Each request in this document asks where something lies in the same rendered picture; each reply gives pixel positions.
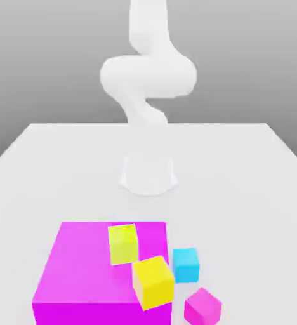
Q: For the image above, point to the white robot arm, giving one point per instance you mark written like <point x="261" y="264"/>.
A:
<point x="148" y="73"/>

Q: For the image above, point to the small lime green cube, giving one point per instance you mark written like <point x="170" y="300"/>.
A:
<point x="123" y="245"/>

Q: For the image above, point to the large magenta box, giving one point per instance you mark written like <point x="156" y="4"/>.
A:
<point x="82" y="274"/>

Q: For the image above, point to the small yellow cube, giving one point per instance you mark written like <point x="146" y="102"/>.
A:
<point x="153" y="281"/>

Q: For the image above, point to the small pink cube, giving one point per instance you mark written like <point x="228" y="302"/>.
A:
<point x="203" y="306"/>

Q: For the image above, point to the small cyan cube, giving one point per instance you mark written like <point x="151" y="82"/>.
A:
<point x="186" y="265"/>

